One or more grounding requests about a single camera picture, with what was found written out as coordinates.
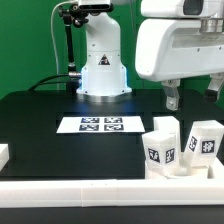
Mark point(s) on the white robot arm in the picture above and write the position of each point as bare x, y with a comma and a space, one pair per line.
102, 75

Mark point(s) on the white fence wall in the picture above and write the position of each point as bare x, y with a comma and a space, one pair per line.
93, 193
4, 155

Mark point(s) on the white left fence wall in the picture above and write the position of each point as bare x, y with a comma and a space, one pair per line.
4, 155

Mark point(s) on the white front fence wall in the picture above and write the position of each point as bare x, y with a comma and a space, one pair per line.
93, 193

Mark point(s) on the paper sheet with tags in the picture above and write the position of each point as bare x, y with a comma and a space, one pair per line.
108, 124

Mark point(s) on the white camera on mount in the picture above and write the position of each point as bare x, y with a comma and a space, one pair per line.
95, 5

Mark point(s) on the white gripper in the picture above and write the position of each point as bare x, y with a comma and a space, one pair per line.
175, 49

